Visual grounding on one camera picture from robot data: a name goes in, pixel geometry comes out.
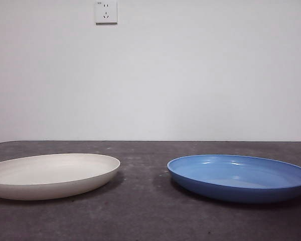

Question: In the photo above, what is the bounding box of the blue round plate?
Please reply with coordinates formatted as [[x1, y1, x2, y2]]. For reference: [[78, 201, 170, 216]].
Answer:
[[167, 154, 301, 203]]

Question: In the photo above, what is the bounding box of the white round plate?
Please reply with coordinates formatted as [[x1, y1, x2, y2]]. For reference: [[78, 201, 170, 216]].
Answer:
[[0, 153, 121, 201]]

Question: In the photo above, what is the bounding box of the white wall socket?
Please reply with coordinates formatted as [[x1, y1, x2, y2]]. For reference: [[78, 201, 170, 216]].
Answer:
[[94, 1, 118, 25]]

